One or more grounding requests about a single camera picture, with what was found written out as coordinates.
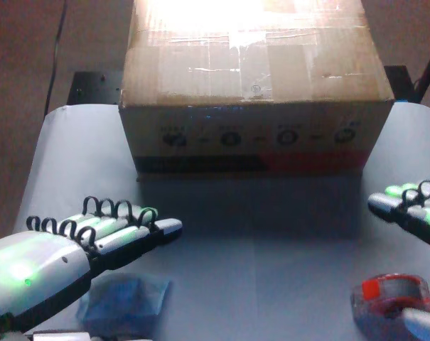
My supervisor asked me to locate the red tape dispenser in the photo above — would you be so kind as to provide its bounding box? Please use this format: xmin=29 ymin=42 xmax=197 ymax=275
xmin=350 ymin=272 xmax=430 ymax=341

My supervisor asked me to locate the white table sheet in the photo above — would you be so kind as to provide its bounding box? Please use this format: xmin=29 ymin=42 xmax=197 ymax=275
xmin=14 ymin=101 xmax=430 ymax=341

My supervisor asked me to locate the blue plastic bag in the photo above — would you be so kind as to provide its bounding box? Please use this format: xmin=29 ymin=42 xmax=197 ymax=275
xmin=75 ymin=272 xmax=173 ymax=332

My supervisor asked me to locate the brown cardboard box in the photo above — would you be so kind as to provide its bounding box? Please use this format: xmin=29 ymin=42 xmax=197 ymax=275
xmin=118 ymin=0 xmax=396 ymax=183

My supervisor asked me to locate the black tripod leg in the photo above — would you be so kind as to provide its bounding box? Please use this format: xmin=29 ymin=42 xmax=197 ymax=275
xmin=412 ymin=37 xmax=430 ymax=104

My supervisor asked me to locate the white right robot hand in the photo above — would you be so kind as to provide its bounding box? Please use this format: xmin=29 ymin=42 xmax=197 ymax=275
xmin=367 ymin=176 xmax=430 ymax=341

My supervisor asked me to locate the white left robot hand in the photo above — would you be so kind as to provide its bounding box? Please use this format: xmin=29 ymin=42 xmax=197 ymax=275
xmin=0 ymin=195 xmax=183 ymax=330

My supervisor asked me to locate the thin dark hanging cable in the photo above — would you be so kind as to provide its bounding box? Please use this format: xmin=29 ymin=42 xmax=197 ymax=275
xmin=43 ymin=0 xmax=69 ymax=118

